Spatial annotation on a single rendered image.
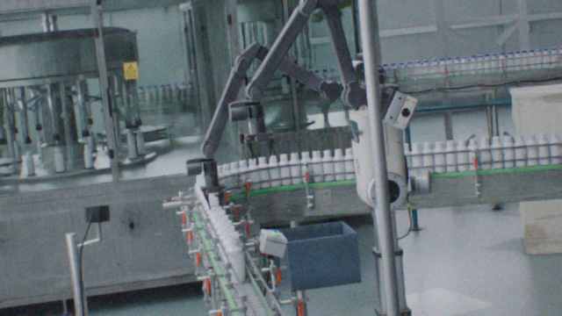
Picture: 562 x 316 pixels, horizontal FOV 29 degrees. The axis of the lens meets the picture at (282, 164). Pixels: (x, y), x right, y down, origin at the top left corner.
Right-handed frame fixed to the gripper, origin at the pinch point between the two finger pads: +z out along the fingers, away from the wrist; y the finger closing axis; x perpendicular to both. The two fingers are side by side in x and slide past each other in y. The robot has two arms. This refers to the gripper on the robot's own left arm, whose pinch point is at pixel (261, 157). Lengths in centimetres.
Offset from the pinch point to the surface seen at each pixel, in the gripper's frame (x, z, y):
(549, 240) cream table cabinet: 352, 132, 242
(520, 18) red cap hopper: 615, -23, 329
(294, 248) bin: 55, 48, 16
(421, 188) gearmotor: 148, 45, 98
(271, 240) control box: -10.6, 29.4, -0.6
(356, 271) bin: 56, 62, 42
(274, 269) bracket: -47, 32, -5
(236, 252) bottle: -28.9, 28.3, -15.2
